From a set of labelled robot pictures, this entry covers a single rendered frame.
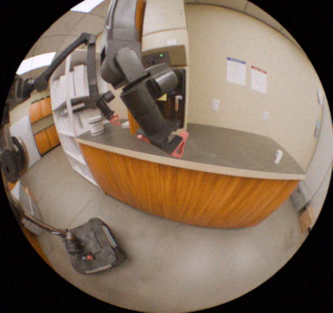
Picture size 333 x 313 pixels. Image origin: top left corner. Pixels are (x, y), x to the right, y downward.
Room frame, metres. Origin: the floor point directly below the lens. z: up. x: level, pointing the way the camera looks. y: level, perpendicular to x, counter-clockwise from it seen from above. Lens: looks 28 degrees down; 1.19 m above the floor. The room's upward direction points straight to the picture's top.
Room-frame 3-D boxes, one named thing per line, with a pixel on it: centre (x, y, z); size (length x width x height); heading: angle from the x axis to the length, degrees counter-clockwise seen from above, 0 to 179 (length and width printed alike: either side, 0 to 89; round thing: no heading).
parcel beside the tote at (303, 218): (-0.65, -2.42, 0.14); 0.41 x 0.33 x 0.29; 169
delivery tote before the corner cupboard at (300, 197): (-0.08, -2.58, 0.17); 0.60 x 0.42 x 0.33; 160
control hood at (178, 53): (0.63, 0.04, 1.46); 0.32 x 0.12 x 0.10; 72
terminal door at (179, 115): (0.68, 0.03, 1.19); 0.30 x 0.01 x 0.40; 72
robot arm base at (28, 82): (0.22, 0.74, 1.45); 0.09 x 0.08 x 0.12; 45
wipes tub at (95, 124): (0.74, 0.65, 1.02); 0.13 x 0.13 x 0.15
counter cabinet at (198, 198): (0.69, -0.16, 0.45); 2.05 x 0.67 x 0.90; 72
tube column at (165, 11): (0.80, -0.01, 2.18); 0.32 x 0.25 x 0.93; 72
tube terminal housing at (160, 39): (0.80, -0.01, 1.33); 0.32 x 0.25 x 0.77; 72
